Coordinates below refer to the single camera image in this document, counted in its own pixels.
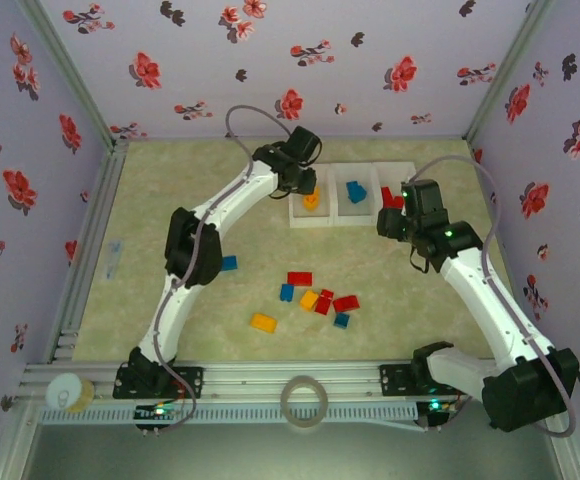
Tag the red lego brick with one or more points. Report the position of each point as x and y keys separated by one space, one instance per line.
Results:
x=324 y=302
x=391 y=198
x=345 y=303
x=300 y=278

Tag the tall yellow lego brick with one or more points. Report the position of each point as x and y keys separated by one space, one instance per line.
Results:
x=311 y=202
x=308 y=300

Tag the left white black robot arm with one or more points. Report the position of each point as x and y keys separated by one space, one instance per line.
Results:
x=250 y=192

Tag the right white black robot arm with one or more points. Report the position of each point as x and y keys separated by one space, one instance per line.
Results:
x=470 y=295

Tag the white plastic bin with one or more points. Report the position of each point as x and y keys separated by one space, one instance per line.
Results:
x=315 y=219
x=395 y=172
x=355 y=212

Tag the long yellow lego brick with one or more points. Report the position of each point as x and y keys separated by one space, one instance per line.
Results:
x=263 y=322

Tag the circuit board with green light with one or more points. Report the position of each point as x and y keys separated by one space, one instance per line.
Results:
x=436 y=407
x=159 y=412

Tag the clear plastic piece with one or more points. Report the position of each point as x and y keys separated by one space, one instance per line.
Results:
x=113 y=260

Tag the clear tape roll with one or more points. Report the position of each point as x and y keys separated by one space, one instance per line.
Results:
x=285 y=400

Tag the white capped yellow spool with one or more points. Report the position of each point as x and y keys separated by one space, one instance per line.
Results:
x=65 y=395

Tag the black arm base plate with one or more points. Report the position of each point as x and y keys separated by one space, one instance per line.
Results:
x=392 y=380
x=192 y=382

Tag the aluminium corner post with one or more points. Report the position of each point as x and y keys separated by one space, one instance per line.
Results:
x=65 y=70
x=510 y=65

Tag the aluminium frame rail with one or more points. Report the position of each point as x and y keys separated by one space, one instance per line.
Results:
x=250 y=380
x=105 y=200

